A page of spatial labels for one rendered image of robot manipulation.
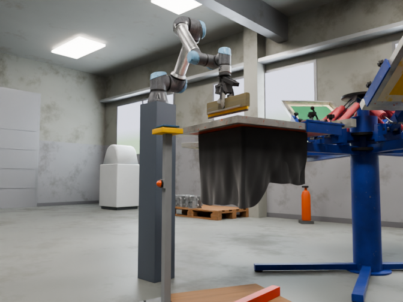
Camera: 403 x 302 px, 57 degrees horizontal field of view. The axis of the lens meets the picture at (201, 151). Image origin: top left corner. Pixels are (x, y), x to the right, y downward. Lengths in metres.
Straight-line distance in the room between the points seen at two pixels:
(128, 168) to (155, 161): 5.79
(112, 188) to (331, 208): 4.53
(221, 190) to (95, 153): 8.59
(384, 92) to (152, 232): 1.65
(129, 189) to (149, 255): 5.78
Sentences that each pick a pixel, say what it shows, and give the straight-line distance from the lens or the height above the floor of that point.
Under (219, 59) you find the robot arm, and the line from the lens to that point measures 2.23.
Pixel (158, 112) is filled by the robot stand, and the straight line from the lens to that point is 2.52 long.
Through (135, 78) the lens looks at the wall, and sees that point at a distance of 9.86.
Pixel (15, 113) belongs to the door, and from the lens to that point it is 9.66.
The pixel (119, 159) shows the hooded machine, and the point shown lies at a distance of 8.21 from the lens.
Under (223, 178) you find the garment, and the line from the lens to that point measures 2.05.
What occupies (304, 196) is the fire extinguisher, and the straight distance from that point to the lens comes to 5.88.
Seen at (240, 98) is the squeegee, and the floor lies 1.11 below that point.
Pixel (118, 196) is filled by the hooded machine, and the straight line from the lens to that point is 8.14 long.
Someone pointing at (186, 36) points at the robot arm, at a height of 1.55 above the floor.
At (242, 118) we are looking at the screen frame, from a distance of 1.84.
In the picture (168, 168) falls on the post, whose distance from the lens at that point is 2.04.
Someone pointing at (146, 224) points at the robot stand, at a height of 0.37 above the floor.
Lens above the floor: 0.68
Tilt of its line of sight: 4 degrees up
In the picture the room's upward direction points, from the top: straight up
